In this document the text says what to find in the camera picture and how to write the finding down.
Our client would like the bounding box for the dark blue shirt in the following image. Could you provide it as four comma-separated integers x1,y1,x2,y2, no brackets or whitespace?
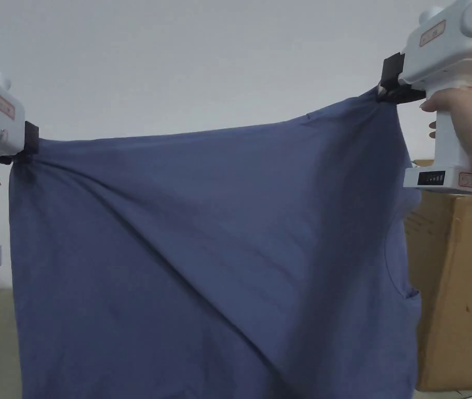
8,85,424,399

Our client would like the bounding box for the brown cardboard carton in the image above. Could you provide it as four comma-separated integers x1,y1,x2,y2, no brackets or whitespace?
401,157,472,395

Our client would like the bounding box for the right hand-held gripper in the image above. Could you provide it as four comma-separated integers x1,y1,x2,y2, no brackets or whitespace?
375,0,472,196

